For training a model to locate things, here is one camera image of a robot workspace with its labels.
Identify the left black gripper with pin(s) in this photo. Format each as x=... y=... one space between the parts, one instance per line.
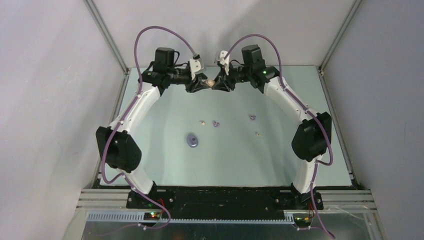
x=197 y=85

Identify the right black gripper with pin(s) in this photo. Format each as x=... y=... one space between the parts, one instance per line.
x=220 y=84

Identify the beige earbud charging case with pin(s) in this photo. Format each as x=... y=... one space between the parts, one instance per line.
x=210 y=83

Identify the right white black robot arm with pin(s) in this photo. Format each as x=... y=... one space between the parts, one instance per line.
x=313 y=134

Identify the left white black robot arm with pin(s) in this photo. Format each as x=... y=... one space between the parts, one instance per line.
x=117 y=147

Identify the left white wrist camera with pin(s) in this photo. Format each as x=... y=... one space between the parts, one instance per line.
x=197 y=65

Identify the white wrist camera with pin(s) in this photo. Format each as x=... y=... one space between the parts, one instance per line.
x=222 y=58
x=197 y=65

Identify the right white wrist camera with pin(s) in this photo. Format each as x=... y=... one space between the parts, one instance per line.
x=222 y=58

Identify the right aluminium corner post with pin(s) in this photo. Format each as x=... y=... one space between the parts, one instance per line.
x=340 y=33

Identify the aluminium corner post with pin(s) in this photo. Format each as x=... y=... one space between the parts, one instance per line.
x=106 y=34
x=340 y=33

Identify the left aluminium corner post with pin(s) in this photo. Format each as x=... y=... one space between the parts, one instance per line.
x=106 y=34

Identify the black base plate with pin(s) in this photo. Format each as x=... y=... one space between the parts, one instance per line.
x=226 y=203

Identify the grey cable duct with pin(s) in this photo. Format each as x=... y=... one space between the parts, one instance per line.
x=145 y=217

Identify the aluminium frame rail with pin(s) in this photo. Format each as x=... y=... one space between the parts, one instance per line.
x=334 y=201

